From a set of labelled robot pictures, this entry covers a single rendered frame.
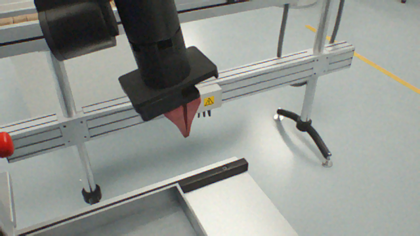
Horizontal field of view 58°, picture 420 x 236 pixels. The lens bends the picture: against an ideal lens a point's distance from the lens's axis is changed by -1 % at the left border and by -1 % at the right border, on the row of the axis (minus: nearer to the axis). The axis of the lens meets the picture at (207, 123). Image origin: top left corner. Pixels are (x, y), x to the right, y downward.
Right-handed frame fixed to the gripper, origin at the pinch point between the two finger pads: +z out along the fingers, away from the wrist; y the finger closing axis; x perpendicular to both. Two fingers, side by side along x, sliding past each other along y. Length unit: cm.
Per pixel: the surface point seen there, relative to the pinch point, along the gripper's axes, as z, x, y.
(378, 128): 135, -74, -129
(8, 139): 1.7, -16.9, 22.7
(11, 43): 14, -82, 23
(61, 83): 35, -86, 17
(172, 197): 17.6, -5.1, 4.0
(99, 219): 14.2, -5.3, 15.8
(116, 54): 63, -143, -11
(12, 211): 13.8, -15.1, 28.5
